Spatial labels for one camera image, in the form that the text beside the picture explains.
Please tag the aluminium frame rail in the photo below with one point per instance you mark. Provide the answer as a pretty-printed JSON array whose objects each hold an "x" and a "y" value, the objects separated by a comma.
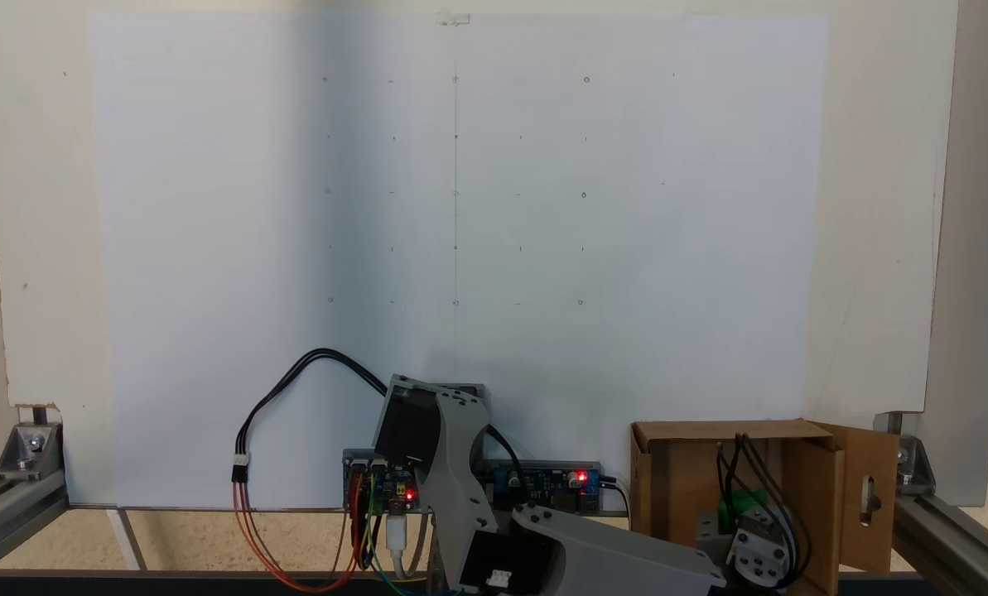
[
  {"x": 13, "y": 517},
  {"x": 957, "y": 538}
]

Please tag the white paper sheet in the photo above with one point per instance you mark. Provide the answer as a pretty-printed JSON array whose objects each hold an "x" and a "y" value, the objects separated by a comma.
[{"x": 212, "y": 248}]

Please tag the motor driver circuit board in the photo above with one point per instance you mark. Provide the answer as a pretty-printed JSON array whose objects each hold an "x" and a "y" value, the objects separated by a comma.
[{"x": 386, "y": 488}]

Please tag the dark frame rail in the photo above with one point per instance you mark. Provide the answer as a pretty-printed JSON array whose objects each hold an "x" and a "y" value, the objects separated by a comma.
[{"x": 171, "y": 583}]

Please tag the light grey pivoting gripper finger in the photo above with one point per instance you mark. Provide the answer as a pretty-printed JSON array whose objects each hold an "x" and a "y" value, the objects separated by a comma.
[{"x": 759, "y": 556}]

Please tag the green die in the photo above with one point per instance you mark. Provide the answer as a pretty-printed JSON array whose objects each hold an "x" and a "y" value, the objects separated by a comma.
[{"x": 742, "y": 503}]

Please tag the grey printed robot arm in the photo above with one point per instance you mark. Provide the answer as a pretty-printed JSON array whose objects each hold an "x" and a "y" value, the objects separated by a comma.
[{"x": 460, "y": 463}]

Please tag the blue power circuit board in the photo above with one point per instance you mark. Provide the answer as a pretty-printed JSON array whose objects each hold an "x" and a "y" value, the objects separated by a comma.
[{"x": 556, "y": 492}]

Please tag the open cardboard box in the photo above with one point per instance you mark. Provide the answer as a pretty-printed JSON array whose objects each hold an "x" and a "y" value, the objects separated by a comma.
[{"x": 676, "y": 480}]

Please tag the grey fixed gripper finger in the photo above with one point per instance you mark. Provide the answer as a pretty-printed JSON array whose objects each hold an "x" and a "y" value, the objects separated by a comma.
[{"x": 715, "y": 523}]

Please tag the metal corner bracket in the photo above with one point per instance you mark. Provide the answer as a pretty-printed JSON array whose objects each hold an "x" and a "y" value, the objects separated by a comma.
[
  {"x": 30, "y": 451},
  {"x": 916, "y": 472}
]

